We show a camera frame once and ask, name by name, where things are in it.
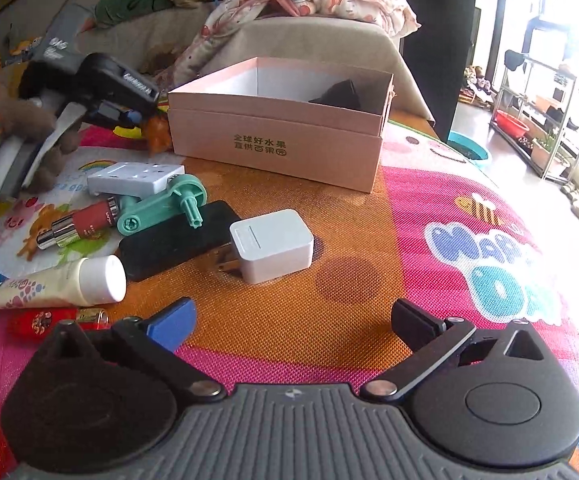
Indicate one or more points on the black smartphone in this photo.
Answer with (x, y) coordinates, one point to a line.
(169, 250)

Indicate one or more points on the red plastic basin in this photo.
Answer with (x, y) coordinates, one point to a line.
(512, 122)

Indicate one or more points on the white charger plug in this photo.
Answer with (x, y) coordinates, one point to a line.
(274, 245)

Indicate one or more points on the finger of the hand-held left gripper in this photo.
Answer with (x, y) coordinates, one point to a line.
(128, 118)

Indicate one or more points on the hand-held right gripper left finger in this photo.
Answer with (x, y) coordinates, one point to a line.
(172, 325)

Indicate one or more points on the beige sofa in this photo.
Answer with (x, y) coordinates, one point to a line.
(309, 40)

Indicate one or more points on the small orange toy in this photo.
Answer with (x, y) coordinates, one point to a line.
(157, 135)

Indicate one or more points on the red lighter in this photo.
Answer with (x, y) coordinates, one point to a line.
(44, 324)

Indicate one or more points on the red lipstick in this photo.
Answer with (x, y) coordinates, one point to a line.
(86, 220)

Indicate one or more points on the green plastic crank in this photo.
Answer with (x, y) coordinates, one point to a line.
(169, 205)

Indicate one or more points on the metal shelf rack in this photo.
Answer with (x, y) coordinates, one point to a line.
(544, 100)

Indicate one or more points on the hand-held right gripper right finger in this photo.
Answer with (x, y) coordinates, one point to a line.
(414, 325)

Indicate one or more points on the light blue plastic block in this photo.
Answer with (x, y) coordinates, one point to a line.
(129, 180)

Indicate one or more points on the pink cardboard box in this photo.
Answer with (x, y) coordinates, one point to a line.
(279, 130)

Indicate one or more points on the green plush cushion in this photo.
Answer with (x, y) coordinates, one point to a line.
(129, 2)

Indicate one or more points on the colourful cartoon play mat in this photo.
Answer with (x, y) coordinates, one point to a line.
(349, 260)

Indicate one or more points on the black object in box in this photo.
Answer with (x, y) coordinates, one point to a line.
(342, 96)

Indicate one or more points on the white flat box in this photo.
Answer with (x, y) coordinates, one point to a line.
(4, 170)

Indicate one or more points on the teal plastic basin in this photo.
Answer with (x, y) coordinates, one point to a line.
(472, 149)

